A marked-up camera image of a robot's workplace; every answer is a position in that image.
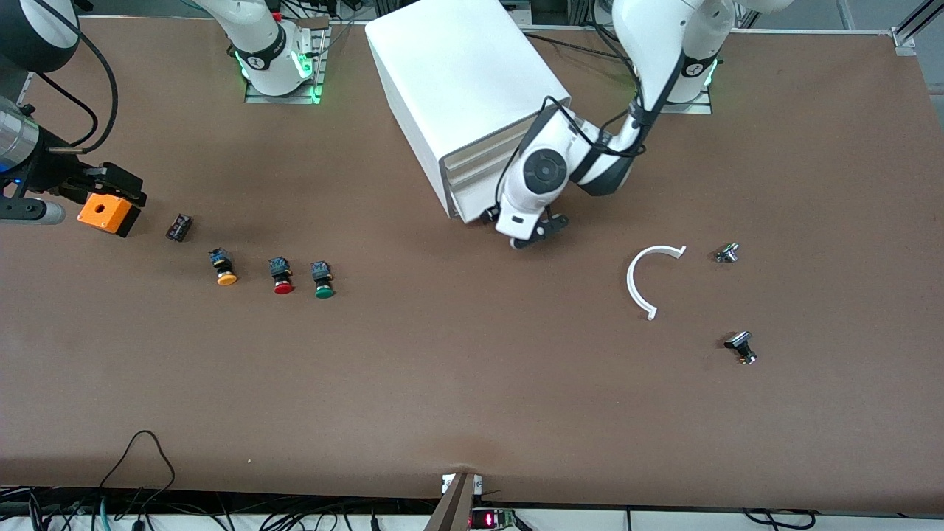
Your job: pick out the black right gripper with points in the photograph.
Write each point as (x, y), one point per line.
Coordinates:
(50, 172)

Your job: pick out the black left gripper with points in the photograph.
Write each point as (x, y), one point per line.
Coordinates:
(485, 217)

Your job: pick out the green push button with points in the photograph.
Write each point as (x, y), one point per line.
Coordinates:
(323, 289)

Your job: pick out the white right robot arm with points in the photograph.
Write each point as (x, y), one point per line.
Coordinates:
(265, 51)

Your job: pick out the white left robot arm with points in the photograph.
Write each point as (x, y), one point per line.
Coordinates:
(649, 44)

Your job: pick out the yellow push button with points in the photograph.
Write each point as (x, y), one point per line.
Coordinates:
(226, 278)

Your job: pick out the red push button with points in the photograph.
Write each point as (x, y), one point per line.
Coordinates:
(283, 287)

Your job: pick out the orange box with hole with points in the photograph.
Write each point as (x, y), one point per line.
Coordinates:
(107, 215)

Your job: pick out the small black terminal block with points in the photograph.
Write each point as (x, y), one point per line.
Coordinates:
(179, 227)

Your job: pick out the white curved plastic strip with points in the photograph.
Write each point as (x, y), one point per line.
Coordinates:
(630, 284)

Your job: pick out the device with red display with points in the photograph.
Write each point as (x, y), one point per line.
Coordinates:
(483, 520)

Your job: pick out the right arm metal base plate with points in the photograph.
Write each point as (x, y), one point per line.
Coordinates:
(295, 98)

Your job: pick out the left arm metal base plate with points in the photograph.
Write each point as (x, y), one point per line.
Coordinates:
(693, 108)

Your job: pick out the silver key switch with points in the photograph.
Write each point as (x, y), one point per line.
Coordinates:
(726, 254)

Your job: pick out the grey metal post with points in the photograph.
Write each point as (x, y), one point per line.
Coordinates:
(453, 509)

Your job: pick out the aluminium profile rail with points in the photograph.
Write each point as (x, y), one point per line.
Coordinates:
(903, 37)

